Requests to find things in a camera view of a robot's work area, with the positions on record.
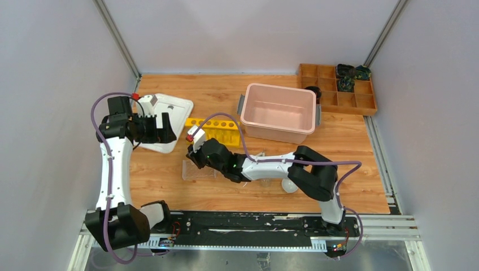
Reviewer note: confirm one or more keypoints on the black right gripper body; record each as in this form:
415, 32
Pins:
201, 160

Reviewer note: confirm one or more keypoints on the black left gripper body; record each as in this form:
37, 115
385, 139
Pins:
148, 129

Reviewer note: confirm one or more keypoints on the yellow test tube rack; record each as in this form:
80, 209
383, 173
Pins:
224, 131

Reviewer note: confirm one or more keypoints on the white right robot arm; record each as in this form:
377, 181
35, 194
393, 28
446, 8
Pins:
315, 175

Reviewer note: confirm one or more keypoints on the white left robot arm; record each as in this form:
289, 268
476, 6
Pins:
116, 223

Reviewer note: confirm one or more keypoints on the white plastic box lid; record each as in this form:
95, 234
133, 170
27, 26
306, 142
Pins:
179, 110

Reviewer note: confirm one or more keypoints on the clear well plate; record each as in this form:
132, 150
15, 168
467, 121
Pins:
191, 172

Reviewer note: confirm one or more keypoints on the small glass jar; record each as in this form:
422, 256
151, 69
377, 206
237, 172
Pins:
265, 182

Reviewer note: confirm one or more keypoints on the pink plastic storage bin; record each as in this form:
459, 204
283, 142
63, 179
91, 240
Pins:
278, 113

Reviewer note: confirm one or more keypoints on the white ceramic dish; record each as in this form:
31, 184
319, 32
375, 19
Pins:
288, 186

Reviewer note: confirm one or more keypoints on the grey right bin clip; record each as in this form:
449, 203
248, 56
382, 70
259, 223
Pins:
318, 115

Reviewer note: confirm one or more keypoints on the black round object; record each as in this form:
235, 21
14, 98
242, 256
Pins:
316, 90

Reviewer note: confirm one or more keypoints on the wooden compartment organizer tray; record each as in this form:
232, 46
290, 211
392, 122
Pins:
360, 101

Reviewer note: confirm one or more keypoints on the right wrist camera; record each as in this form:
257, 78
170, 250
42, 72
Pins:
196, 136

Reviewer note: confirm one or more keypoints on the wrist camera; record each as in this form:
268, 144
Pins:
146, 103
196, 136

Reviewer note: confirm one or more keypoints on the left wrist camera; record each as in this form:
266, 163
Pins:
146, 103

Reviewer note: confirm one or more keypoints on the grey bin handle clip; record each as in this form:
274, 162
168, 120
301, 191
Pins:
240, 104

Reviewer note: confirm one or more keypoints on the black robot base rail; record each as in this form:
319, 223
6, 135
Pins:
254, 231

